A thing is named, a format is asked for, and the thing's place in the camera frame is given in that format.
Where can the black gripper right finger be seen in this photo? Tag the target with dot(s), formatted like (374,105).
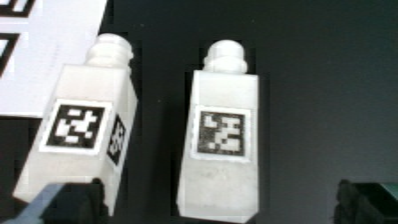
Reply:
(366,203)

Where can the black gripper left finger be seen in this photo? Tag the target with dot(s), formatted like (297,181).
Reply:
(68,204)

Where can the white leg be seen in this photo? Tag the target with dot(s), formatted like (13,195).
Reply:
(80,144)
(219,181)

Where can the white marker base sheet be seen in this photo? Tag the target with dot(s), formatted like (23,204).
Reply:
(48,29)

